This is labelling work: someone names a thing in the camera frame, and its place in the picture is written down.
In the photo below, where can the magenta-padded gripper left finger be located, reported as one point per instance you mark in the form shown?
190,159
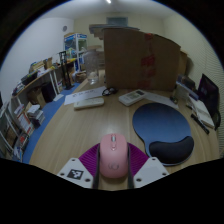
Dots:
75,172

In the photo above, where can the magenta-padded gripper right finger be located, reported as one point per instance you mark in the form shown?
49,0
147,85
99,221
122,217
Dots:
150,171

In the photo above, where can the pink computer mouse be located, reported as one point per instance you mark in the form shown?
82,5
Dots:
113,156

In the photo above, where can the blue mouse pad, black wrist rest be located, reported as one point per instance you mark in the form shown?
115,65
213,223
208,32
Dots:
161,128

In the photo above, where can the black marker pen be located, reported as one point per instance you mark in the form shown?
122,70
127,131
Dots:
200,124

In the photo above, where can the cluttered shelf unit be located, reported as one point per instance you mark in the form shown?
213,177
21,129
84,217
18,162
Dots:
16,130

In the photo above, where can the white remote control with display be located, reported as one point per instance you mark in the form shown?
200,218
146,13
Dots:
132,97

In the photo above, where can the white paper sheet with print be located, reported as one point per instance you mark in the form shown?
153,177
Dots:
83,95

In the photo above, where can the white book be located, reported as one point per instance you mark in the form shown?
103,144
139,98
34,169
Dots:
204,112

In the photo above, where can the black office chair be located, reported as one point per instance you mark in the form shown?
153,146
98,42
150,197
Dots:
216,120

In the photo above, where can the clear glass jar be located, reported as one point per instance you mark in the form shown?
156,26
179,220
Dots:
91,66

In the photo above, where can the large cardboard box with red tape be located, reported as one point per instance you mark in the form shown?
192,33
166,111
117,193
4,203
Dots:
141,61

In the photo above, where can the small cardboard box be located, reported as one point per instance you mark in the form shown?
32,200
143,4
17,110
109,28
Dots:
182,63

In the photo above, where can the blue and white display cabinet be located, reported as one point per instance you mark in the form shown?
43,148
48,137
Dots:
75,46

